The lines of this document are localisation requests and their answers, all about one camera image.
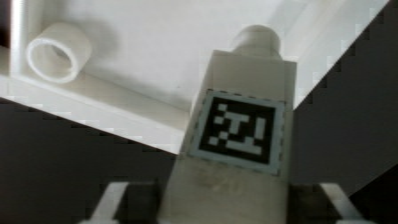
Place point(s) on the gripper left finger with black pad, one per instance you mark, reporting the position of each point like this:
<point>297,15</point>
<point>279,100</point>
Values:
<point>128,204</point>

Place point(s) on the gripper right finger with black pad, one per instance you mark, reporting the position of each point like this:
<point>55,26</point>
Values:
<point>320,205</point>

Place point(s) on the white table leg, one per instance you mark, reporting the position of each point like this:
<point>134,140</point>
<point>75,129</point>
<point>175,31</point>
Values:
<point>228,183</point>

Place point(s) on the white square tabletop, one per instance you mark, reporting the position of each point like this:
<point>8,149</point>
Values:
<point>155,37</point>

